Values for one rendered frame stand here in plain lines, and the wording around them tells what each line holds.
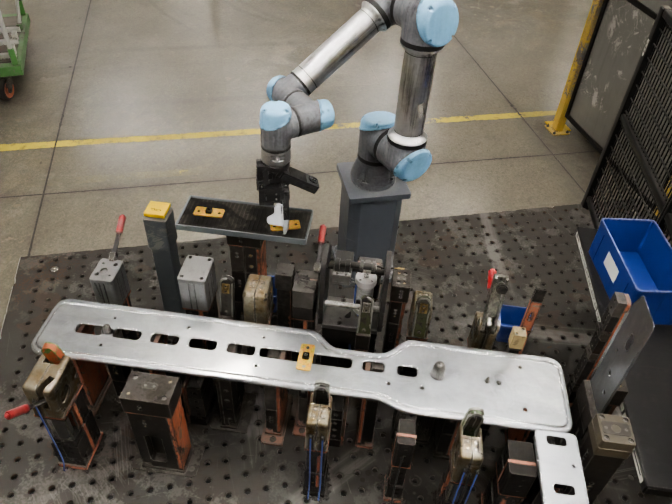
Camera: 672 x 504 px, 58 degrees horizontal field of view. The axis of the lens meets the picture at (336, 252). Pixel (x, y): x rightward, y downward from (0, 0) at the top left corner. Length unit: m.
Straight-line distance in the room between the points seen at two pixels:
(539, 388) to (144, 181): 2.91
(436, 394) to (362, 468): 0.34
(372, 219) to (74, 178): 2.48
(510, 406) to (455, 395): 0.13
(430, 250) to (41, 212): 2.37
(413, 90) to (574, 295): 1.06
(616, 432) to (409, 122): 0.94
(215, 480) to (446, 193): 2.61
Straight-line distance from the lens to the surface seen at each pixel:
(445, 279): 2.27
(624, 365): 1.53
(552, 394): 1.65
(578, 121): 4.61
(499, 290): 1.55
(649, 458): 1.61
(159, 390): 1.53
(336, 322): 1.71
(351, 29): 1.67
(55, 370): 1.60
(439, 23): 1.60
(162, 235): 1.83
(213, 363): 1.59
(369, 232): 2.04
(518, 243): 2.51
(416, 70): 1.66
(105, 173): 4.09
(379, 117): 1.89
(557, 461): 1.55
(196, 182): 3.89
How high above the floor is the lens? 2.26
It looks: 42 degrees down
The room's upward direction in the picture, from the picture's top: 4 degrees clockwise
